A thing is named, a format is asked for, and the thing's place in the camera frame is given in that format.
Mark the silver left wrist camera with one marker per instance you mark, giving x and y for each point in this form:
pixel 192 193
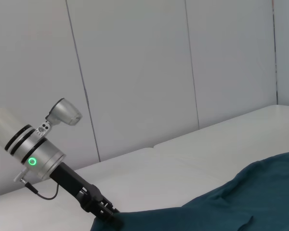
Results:
pixel 65 113

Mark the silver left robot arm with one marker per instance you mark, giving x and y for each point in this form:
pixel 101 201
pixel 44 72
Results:
pixel 29 144

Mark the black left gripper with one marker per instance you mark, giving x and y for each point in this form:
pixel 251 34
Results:
pixel 74 185

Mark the teal blue shirt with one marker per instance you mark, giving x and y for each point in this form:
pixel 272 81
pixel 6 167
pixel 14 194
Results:
pixel 231 197

